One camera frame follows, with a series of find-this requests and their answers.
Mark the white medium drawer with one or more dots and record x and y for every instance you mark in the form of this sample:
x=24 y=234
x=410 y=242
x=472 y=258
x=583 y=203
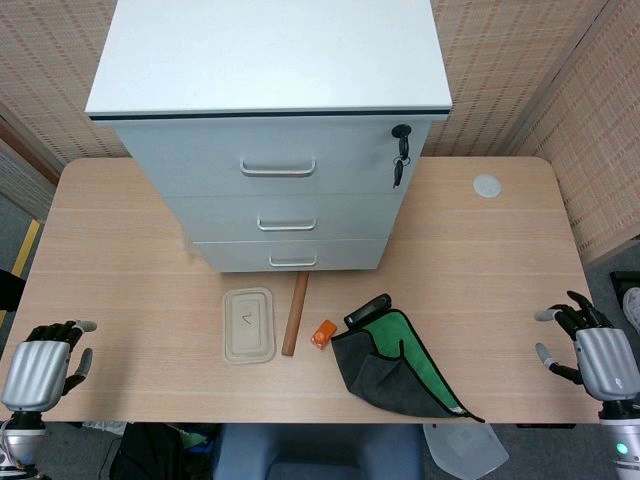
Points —
x=350 y=220

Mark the woven screen with grey frame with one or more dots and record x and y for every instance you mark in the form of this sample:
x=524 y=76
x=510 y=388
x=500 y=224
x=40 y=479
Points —
x=600 y=150

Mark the green and grey cloth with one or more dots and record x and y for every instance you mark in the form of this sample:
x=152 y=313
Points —
x=390 y=385

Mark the beige rectangular container lid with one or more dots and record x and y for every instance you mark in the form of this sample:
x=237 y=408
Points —
x=250 y=325

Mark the black bag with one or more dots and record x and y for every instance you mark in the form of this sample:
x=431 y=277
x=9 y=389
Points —
x=145 y=455

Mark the orange toy building block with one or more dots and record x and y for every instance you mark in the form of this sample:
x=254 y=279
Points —
x=324 y=334

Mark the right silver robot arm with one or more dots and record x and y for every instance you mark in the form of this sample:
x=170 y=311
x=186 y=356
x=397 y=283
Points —
x=622 y=440

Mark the blue upholstered chair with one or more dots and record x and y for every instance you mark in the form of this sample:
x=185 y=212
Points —
x=315 y=450

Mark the black stapler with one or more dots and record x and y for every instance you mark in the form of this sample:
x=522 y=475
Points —
x=367 y=309

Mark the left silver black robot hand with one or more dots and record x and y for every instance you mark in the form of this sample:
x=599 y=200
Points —
x=35 y=372

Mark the woven screen with brown frame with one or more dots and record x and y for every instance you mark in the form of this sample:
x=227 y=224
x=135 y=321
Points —
x=20 y=180

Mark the white three-drawer cabinet body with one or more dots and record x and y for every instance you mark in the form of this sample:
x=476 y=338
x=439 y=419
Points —
x=270 y=50

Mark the woven screen behind cabinet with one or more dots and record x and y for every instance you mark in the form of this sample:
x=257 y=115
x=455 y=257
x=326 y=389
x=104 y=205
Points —
x=480 y=75

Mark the translucent plastic cover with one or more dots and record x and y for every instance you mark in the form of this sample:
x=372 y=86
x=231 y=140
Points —
x=465 y=450

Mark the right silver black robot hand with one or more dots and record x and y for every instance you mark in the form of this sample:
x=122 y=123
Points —
x=605 y=360

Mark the white shoe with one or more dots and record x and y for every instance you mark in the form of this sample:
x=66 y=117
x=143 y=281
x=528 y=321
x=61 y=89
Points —
x=632 y=307

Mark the white shallow drawer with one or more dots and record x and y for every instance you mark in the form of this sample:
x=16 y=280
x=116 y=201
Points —
x=350 y=255

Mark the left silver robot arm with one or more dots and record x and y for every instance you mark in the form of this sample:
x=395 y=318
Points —
x=20 y=440

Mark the brown wooden rod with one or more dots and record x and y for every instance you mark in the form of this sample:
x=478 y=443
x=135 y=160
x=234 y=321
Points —
x=295 y=315

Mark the black key in lock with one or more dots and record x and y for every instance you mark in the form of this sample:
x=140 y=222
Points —
x=402 y=132

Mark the black hanging key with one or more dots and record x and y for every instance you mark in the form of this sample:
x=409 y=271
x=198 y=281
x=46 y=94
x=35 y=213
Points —
x=398 y=172

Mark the white large drawer with lock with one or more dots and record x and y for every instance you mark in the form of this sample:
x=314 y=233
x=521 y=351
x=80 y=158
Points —
x=200 y=165

